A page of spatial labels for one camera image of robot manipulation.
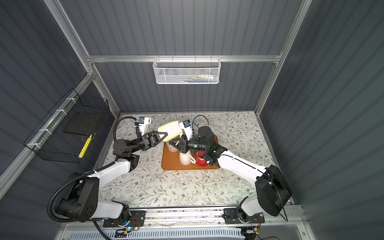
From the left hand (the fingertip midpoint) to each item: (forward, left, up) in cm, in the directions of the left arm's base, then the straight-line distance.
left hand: (168, 136), depth 66 cm
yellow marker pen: (0, +39, -5) cm, 39 cm away
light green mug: (+4, -3, +1) cm, 4 cm away
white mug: (+2, -7, -25) cm, 27 cm away
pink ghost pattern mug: (+11, +2, -27) cm, 30 cm away
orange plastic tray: (+6, +3, -33) cm, 33 cm away
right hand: (0, -1, -6) cm, 6 cm away
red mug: (+1, -15, -26) cm, 30 cm away
